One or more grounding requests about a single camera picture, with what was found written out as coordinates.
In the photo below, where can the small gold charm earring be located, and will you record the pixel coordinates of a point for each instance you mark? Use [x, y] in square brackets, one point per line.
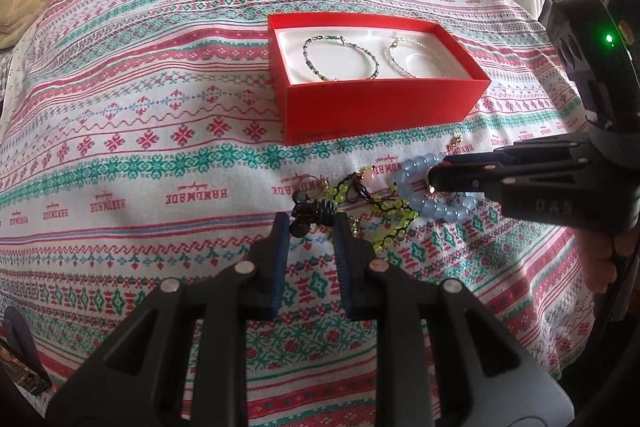
[455, 143]

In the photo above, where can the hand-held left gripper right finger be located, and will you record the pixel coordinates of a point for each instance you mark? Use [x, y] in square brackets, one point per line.
[345, 259]

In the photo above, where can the gold hoop earring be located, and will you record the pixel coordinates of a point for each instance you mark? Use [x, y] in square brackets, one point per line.
[314, 180]

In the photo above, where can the red green patterned tablecloth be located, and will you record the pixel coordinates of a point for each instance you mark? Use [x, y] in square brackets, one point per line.
[150, 107]

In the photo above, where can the dark printed box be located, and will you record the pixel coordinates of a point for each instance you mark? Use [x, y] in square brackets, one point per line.
[20, 374]

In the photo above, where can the person's right hand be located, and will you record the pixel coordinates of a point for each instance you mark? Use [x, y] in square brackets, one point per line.
[600, 262]

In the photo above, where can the black beaded ornament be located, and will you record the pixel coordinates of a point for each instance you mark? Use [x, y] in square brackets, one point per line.
[320, 209]

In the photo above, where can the red jewelry box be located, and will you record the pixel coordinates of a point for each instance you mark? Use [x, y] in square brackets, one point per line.
[375, 107]

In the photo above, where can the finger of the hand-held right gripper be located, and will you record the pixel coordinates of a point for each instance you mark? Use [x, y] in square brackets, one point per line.
[460, 179]
[525, 154]

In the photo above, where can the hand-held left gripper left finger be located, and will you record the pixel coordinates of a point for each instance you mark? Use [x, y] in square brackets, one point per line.
[277, 259]

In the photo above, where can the checked bedsheet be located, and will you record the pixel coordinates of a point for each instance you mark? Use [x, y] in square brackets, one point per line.
[7, 77]

